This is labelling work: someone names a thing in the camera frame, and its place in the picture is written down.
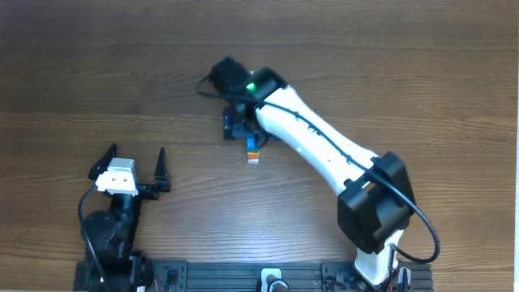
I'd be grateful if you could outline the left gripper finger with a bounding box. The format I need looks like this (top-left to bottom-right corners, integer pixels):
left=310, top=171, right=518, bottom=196
left=153, top=146, right=172, bottom=193
left=88, top=142, right=118, bottom=182

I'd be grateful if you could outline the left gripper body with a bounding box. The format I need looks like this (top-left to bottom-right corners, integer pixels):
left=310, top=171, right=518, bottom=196
left=135, top=182, right=163, bottom=201

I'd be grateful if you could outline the mounting rail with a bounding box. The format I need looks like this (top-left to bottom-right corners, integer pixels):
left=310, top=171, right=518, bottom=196
left=75, top=260, right=434, bottom=292

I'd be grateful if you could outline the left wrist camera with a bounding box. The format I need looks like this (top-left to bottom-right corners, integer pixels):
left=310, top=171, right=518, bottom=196
left=95, top=157, right=139, bottom=197

